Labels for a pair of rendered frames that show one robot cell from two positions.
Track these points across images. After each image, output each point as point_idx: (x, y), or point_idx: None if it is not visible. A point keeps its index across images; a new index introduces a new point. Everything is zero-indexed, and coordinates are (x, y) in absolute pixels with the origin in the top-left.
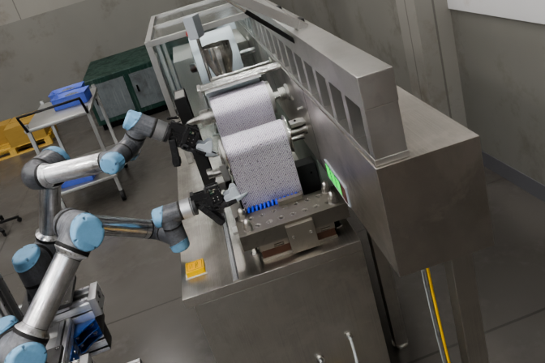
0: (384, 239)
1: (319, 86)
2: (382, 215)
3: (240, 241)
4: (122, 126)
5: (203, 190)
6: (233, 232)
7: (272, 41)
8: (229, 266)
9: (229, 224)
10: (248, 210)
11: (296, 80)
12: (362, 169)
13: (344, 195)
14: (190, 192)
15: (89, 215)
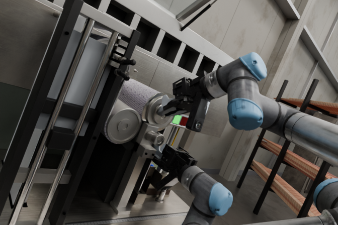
0: (219, 126)
1: (199, 64)
2: (227, 115)
3: (142, 209)
4: (266, 76)
5: (183, 153)
6: (129, 210)
7: None
8: (179, 217)
9: (104, 217)
10: (153, 165)
11: (142, 49)
12: (224, 101)
13: (183, 122)
14: (190, 159)
15: (332, 178)
